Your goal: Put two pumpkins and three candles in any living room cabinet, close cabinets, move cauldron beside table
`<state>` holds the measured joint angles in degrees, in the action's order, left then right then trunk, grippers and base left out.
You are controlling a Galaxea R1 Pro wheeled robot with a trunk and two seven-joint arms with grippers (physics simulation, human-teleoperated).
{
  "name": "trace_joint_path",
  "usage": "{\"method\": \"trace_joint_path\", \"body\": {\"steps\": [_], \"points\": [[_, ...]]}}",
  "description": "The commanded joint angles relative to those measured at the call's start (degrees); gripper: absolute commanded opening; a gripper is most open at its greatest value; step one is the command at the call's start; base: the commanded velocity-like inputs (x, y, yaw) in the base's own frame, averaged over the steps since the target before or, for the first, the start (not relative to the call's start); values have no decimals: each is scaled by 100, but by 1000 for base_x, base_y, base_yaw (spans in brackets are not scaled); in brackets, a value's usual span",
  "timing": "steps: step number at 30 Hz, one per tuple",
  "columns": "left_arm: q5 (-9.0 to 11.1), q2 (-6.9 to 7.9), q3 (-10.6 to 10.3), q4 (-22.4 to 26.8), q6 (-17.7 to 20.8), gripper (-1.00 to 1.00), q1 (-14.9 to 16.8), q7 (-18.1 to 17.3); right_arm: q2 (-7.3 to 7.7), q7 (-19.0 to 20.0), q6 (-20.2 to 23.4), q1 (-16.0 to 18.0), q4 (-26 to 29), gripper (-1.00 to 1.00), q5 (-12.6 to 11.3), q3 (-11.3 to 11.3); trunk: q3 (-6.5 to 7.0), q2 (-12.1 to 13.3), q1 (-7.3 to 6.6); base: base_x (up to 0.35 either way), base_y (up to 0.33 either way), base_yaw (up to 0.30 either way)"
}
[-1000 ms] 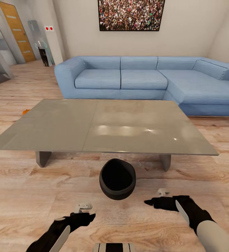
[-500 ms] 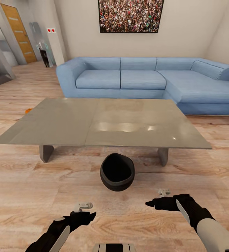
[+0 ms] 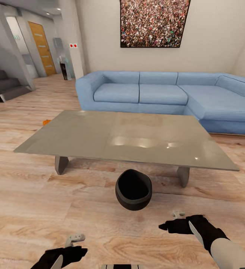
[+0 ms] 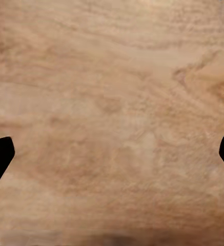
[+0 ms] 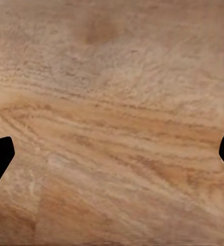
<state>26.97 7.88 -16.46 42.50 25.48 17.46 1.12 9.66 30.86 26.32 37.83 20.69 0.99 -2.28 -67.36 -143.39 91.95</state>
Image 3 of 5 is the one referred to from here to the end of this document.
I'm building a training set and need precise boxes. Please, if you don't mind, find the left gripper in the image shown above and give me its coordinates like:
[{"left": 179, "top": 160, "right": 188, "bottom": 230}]
[{"left": 65, "top": 246, "right": 88, "bottom": 266}]

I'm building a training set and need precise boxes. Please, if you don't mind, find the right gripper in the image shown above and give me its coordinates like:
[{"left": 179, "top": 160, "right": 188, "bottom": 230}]
[{"left": 159, "top": 219, "right": 186, "bottom": 234}]

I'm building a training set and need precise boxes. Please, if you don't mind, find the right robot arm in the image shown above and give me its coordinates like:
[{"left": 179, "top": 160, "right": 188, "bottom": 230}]
[{"left": 159, "top": 209, "right": 245, "bottom": 269}]

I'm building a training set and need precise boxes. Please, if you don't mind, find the pumpkin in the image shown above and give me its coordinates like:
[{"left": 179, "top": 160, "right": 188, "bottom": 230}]
[{"left": 43, "top": 120, "right": 50, "bottom": 126}]

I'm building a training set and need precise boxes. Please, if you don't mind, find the cauldron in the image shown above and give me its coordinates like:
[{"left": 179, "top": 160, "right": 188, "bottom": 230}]
[{"left": 115, "top": 169, "right": 152, "bottom": 211}]

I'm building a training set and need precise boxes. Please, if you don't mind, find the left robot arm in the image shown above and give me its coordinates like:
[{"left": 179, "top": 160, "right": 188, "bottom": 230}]
[{"left": 31, "top": 233, "right": 88, "bottom": 269}]

